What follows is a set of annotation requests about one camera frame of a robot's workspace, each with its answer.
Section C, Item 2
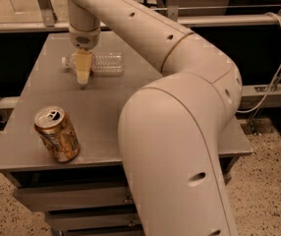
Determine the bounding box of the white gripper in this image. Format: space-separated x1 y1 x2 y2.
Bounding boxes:
69 26 100 85

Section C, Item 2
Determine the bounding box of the clear plastic water bottle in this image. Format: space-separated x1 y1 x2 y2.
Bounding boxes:
61 52 125 77

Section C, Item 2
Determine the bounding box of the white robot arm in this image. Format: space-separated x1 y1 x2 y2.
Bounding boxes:
69 0 242 236

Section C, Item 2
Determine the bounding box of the grey metal railing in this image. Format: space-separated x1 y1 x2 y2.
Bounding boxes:
0 0 281 32

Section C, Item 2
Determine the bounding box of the gold soda can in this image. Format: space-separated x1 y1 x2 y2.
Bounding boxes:
34 106 80 163

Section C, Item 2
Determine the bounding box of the white cable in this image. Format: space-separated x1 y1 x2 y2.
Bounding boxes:
236 12 281 114

